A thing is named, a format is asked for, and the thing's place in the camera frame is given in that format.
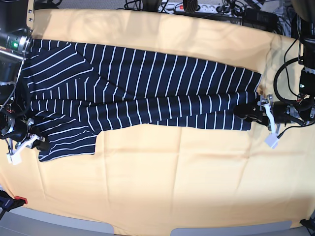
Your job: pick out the black clamp right corner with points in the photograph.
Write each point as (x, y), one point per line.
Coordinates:
(309, 225)

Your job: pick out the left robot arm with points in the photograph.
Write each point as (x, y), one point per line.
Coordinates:
(305, 36)

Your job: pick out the white power strip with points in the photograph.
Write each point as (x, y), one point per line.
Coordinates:
(175, 7)

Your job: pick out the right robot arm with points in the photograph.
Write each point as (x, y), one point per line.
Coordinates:
(16, 26)

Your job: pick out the red black clamp left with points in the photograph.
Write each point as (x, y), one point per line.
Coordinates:
(7, 203)

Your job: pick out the black power adapter box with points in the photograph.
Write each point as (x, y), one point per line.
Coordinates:
(261, 18)

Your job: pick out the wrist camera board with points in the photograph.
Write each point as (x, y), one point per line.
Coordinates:
(14, 159)
(272, 140)

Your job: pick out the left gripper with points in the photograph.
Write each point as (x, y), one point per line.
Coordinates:
(269, 113)

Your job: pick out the yellow table cloth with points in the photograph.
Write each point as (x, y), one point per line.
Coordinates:
(147, 180)

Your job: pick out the navy white striped T-shirt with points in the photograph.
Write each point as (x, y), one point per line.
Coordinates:
(79, 90)

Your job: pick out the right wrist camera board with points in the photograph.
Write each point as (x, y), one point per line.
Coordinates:
(14, 159)

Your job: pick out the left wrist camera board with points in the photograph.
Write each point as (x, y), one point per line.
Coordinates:
(272, 140)

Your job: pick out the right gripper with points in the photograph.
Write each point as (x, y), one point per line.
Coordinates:
(19, 131)

